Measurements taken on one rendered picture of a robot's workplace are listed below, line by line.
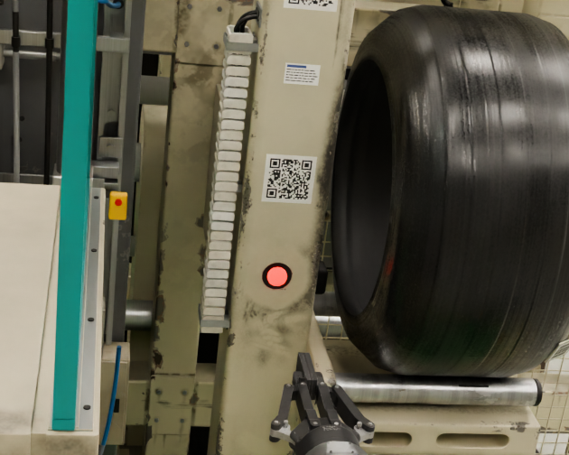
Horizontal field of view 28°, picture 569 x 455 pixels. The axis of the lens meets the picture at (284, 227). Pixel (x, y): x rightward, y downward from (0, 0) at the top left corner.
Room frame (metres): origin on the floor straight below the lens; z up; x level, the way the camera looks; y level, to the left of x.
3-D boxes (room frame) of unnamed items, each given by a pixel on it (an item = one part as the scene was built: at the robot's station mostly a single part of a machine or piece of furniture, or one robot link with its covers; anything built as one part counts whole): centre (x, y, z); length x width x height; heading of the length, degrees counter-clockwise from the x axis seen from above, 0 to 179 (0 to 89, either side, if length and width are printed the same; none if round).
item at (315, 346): (1.66, -0.06, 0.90); 0.40 x 0.03 x 0.10; 10
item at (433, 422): (1.55, -0.26, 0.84); 0.36 x 0.09 x 0.06; 100
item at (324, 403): (1.19, -0.08, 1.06); 0.11 x 0.01 x 0.04; 9
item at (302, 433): (1.12, -0.08, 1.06); 0.09 x 0.08 x 0.07; 10
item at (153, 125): (2.43, 0.32, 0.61); 0.33 x 0.06 x 0.86; 10
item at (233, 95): (1.58, 0.09, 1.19); 0.05 x 0.04 x 0.48; 10
